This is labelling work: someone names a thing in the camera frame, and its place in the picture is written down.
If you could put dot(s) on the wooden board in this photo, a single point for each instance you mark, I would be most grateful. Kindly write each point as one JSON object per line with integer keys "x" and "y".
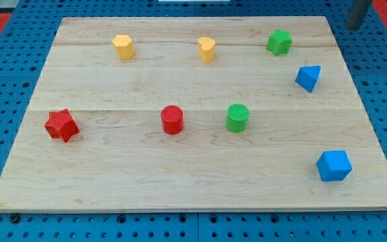
{"x": 122, "y": 161}

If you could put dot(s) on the blue triangle block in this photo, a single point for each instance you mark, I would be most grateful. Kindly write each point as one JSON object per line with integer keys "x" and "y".
{"x": 308, "y": 76}

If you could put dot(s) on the red cylinder block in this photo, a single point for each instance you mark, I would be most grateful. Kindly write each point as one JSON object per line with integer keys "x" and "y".
{"x": 172, "y": 119}

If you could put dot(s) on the green cylinder block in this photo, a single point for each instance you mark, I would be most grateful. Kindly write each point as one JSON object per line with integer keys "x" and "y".
{"x": 237, "y": 116}

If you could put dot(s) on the yellow heart block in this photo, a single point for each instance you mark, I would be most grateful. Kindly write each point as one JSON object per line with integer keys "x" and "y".
{"x": 206, "y": 49}

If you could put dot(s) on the yellow pentagon block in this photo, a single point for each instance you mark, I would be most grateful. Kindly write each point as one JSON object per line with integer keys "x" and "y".
{"x": 124, "y": 46}

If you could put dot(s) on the green star block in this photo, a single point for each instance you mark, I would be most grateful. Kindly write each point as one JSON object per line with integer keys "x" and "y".
{"x": 279, "y": 42}

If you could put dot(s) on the red star block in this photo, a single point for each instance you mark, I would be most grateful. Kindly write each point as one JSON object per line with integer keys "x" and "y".
{"x": 61, "y": 125}

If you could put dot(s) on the blue cube block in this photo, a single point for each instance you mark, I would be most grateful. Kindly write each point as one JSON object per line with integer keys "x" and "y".
{"x": 333, "y": 165}

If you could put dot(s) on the dark grey robot pusher rod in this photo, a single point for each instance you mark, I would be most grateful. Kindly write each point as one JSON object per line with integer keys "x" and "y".
{"x": 357, "y": 13}

